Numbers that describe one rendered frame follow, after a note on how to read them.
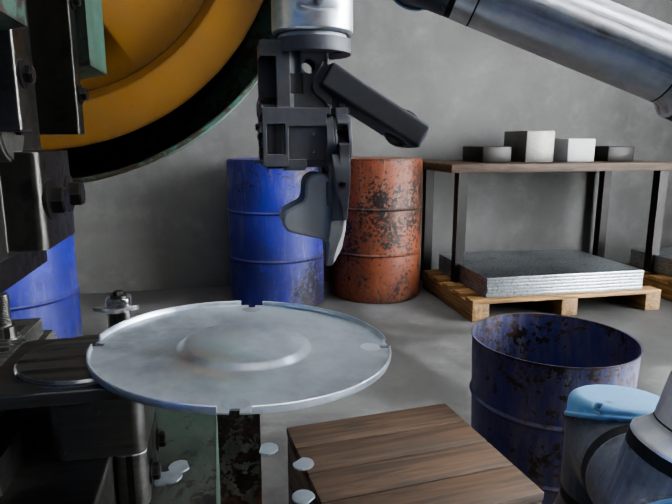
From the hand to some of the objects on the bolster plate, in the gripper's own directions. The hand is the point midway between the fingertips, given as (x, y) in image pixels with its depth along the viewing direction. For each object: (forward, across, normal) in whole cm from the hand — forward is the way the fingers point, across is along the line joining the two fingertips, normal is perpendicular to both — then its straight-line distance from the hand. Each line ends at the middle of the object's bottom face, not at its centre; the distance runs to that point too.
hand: (336, 252), depth 56 cm
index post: (+17, -17, -24) cm, 34 cm away
